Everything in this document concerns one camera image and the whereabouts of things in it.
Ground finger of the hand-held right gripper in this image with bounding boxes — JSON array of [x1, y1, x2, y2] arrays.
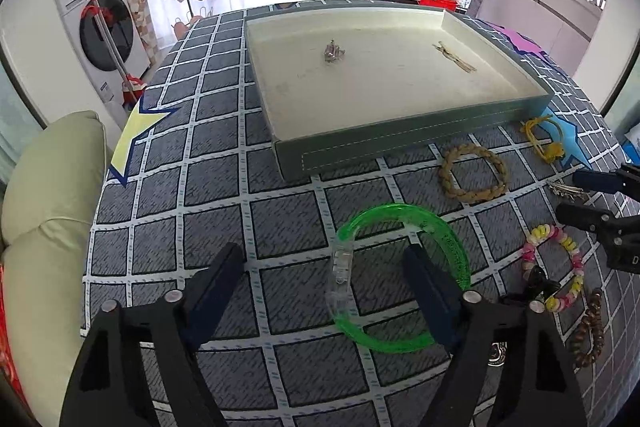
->
[[572, 163, 640, 194], [556, 202, 640, 274]]

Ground tan braided rope bracelet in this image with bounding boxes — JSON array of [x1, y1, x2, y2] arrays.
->
[[438, 145, 508, 206]]

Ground pastel bead bracelet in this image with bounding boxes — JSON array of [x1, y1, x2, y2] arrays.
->
[[521, 224, 586, 314]]

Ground red cloth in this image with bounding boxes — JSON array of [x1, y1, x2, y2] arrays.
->
[[0, 263, 22, 404]]

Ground green plastic bangle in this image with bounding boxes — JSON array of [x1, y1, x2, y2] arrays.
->
[[327, 203, 472, 354]]

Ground checkered board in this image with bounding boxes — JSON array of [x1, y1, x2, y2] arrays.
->
[[125, 0, 161, 60]]

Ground black hair claw clip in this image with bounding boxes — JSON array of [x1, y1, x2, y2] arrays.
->
[[500, 264, 558, 308]]

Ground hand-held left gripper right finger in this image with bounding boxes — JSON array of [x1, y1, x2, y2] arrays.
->
[[402, 243, 588, 427]]

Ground pink slippers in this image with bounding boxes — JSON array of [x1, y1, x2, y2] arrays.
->
[[171, 7, 216, 41]]

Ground silver hair clip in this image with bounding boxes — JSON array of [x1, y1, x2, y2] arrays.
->
[[547, 181, 591, 200]]

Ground brown wooden bead bracelet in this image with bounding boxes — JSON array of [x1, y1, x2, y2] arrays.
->
[[570, 288, 606, 370]]

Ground cream sofa cushion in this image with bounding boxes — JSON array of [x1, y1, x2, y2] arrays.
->
[[0, 109, 115, 415]]

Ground white counter cabinet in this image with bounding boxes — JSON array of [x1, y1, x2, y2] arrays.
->
[[475, 0, 603, 75]]

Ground gold hair clip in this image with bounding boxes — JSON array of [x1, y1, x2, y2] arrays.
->
[[432, 41, 478, 74]]

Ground green jewelry tray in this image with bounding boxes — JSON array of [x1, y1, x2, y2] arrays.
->
[[243, 3, 555, 182]]

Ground gold shoe rack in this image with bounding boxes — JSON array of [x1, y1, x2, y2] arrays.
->
[[161, 0, 218, 38]]

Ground grey grid printed blanket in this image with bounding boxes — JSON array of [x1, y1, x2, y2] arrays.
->
[[82, 0, 631, 427]]

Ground white washing machine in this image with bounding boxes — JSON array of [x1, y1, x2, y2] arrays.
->
[[51, 0, 152, 128]]

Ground yellow cord bracelet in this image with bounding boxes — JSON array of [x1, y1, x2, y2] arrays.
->
[[520, 114, 568, 165]]

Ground red mop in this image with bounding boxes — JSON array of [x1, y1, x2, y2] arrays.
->
[[82, 0, 147, 108]]

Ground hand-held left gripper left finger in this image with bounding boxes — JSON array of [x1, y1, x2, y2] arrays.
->
[[59, 242, 246, 427]]

